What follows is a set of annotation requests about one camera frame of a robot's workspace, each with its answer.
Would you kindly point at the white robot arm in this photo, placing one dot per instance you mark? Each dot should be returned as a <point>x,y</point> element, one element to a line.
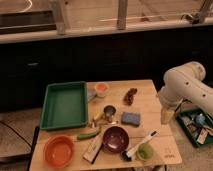
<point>185,82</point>

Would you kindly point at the brown grape bunch toy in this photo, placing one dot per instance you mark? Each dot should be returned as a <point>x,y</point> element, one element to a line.
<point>129,96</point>

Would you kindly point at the small green cup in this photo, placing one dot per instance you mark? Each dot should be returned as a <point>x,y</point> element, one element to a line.
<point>145,152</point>

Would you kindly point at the yellow banana toy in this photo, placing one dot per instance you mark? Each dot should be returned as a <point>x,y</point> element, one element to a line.
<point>97,116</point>

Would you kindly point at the orange plastic bowl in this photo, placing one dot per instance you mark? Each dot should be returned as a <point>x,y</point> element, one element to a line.
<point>58,151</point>

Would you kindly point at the dark purple bowl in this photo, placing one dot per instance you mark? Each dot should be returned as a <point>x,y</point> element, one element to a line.
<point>115,140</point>

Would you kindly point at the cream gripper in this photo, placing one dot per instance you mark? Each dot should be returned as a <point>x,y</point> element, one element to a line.
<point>166,115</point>

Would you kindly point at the metal cup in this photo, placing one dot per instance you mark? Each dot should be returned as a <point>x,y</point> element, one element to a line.
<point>109,112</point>

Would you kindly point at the blue sponge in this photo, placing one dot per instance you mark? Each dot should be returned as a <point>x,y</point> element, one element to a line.
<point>131,119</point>

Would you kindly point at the green bin with items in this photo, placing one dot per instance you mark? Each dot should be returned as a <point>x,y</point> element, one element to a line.
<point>192,122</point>

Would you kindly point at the green cucumber toy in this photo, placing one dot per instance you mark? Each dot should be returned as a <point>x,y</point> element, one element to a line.
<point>88,135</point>

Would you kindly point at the white black brush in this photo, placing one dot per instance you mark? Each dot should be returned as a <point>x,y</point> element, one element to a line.
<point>127,155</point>

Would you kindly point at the green plastic tray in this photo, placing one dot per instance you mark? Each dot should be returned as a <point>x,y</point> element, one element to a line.
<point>65,106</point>

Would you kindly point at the beige box with black stick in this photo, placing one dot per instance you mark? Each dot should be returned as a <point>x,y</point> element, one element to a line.
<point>93,148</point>

